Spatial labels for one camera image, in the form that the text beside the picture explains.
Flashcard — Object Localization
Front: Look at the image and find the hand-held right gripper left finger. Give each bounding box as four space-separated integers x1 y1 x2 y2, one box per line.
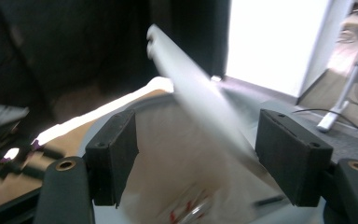
85 109 140 209

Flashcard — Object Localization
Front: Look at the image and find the silver foil snack packet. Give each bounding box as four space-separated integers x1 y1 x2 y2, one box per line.
164 190 218 224

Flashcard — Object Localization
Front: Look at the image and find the long black floor cable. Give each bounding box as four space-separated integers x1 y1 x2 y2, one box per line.
292 106 358 146

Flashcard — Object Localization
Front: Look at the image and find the dark curtain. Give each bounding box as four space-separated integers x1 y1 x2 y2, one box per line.
0 0 232 113

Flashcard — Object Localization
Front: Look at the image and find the white desk frame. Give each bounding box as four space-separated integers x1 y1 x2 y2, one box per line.
316 0 358 133

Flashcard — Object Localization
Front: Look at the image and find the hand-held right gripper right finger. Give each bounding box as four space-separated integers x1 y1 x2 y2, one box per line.
254 108 334 208

